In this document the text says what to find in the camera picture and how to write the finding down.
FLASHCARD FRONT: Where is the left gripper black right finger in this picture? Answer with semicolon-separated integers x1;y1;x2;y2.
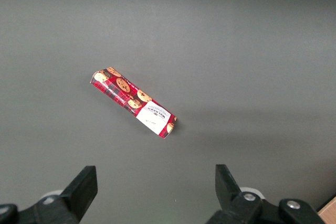
206;164;327;224

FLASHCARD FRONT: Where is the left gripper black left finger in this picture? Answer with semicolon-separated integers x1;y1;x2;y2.
0;165;99;224

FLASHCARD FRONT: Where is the wooden drawer cabinet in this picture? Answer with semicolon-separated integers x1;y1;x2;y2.
317;197;336;224

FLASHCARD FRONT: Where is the red tartan cookie box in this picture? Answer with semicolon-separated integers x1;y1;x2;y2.
89;66;177;140

